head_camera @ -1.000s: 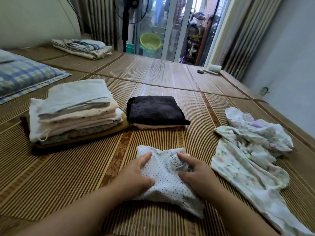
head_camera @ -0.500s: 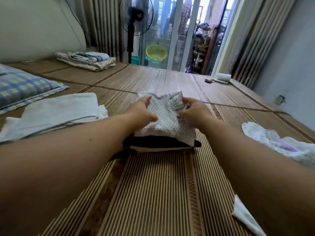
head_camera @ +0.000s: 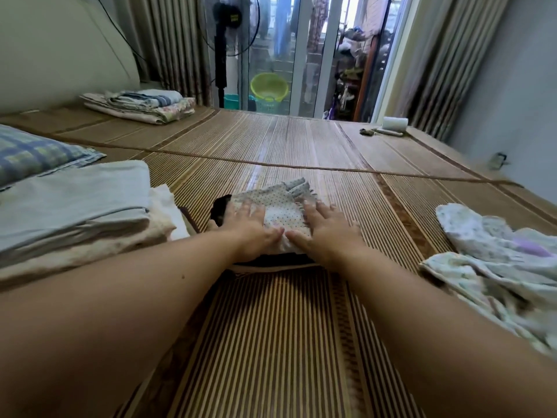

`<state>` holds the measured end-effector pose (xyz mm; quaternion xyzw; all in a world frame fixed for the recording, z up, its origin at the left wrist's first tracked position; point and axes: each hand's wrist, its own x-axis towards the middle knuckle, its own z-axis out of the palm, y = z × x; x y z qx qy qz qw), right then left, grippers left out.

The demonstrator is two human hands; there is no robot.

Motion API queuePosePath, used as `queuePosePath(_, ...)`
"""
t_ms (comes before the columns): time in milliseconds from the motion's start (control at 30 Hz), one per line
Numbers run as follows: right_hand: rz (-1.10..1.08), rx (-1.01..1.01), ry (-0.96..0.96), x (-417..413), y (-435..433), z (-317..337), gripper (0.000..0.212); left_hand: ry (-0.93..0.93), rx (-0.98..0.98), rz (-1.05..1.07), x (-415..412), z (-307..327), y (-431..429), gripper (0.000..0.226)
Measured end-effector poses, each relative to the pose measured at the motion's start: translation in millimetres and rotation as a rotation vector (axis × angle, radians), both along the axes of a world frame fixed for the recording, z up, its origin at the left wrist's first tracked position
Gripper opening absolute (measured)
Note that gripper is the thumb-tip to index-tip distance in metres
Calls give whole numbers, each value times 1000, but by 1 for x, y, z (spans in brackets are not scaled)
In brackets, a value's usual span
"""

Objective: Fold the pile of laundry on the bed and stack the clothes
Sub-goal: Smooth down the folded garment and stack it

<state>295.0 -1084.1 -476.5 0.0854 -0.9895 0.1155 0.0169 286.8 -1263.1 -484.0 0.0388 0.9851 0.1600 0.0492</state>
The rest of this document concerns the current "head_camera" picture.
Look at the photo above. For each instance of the cluttered balcony shelf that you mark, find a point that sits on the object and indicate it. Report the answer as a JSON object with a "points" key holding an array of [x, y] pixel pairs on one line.
{"points": [[352, 69]]}

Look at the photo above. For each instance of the person's left forearm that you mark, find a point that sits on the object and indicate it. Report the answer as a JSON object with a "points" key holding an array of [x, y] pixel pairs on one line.
{"points": [[113, 326]]}

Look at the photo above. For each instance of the pale grey garment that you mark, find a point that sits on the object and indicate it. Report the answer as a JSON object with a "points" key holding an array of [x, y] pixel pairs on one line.
{"points": [[70, 204]]}

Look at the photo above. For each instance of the person's right forearm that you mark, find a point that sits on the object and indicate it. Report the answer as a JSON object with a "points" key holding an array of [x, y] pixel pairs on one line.
{"points": [[452, 344]]}

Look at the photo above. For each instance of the white floral print garment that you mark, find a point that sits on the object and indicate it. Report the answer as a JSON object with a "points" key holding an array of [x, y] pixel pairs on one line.
{"points": [[496, 291]]}

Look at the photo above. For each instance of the person's right hand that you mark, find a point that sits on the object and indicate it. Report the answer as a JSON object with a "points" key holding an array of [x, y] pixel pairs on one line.
{"points": [[329, 239]]}

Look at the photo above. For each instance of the person's left hand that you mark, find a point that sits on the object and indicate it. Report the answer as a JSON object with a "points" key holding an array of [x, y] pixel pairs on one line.
{"points": [[248, 235]]}

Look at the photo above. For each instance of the yellow green basin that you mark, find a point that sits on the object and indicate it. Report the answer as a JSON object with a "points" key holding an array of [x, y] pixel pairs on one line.
{"points": [[270, 86]]}

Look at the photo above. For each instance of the cream padded headboard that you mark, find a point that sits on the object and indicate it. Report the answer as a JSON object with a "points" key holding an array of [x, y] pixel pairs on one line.
{"points": [[61, 48]]}

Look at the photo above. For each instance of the black standing fan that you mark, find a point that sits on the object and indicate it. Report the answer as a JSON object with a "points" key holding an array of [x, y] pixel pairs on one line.
{"points": [[224, 35]]}

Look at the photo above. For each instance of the white paper roll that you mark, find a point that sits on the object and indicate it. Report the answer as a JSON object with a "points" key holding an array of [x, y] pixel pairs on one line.
{"points": [[395, 123]]}

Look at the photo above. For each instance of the small teal bucket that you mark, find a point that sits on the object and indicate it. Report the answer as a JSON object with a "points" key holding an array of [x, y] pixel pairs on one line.
{"points": [[231, 102]]}

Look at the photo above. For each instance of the dark grey garment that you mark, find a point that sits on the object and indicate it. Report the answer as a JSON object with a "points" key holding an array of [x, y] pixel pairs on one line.
{"points": [[217, 209]]}

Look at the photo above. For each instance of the folded striped blanket stack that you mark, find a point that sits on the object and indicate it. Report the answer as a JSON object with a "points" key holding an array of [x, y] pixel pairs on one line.
{"points": [[139, 107]]}

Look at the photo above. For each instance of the small floral white garment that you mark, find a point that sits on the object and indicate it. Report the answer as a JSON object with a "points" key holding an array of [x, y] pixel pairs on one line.
{"points": [[483, 226]]}

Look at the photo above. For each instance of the small dark object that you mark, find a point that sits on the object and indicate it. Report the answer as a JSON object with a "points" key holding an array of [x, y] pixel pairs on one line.
{"points": [[365, 130]]}

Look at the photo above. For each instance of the beige patterned curtain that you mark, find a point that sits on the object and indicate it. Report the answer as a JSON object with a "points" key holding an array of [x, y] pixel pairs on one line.
{"points": [[457, 65], [170, 43]]}

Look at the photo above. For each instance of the white wall socket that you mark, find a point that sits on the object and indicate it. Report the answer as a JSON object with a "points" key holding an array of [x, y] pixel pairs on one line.
{"points": [[498, 161]]}

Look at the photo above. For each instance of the sliding glass balcony door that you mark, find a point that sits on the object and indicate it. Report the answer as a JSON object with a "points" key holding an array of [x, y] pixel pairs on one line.
{"points": [[305, 48]]}

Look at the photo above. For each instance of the bamboo bed mat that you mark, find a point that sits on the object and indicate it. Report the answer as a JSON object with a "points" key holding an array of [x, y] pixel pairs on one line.
{"points": [[278, 139]]}

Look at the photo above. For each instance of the blue plaid pillow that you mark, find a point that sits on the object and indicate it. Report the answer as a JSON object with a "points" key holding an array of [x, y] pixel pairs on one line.
{"points": [[39, 152]]}

